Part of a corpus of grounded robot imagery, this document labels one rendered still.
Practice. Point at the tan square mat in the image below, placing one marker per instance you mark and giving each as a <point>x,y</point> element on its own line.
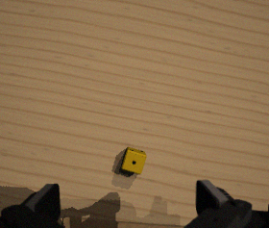
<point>83,222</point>

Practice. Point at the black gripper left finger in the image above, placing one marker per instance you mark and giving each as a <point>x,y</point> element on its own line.
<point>42,209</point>

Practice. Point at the yellow die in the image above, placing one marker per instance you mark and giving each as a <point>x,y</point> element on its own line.
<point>134,160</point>

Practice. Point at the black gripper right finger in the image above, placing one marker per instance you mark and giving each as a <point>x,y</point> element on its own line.
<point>234,213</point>

